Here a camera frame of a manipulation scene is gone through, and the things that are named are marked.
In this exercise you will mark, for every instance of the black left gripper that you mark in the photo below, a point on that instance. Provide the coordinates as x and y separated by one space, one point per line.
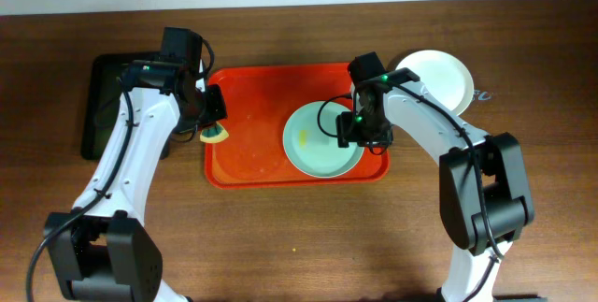
215 104

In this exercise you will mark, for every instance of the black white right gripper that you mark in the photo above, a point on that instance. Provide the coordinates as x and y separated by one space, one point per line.
346 132

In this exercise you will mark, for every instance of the yellow green sponge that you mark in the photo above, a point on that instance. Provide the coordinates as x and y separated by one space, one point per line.
214 134

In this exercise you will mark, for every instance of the light green plate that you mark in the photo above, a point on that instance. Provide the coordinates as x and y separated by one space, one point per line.
310 150

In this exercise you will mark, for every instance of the white plate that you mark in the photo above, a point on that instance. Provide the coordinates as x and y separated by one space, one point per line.
446 77

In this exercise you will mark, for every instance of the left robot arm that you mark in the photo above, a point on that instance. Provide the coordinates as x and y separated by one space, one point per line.
100 249

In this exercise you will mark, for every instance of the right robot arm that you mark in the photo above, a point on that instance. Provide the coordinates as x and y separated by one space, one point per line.
484 194

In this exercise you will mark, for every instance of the red plastic tray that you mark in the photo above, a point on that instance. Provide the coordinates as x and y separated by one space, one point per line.
259 100

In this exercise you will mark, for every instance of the black rectangular water tray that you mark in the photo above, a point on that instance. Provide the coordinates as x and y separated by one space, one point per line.
104 101

